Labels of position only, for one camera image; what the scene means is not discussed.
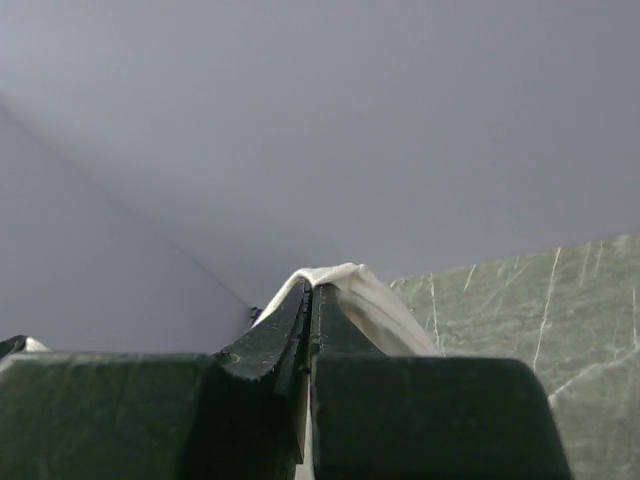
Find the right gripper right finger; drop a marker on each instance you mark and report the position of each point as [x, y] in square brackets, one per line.
[375, 416]

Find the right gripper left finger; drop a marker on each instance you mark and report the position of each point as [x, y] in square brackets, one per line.
[235, 414]

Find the white t shirt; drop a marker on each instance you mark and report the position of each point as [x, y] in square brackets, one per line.
[370, 305]

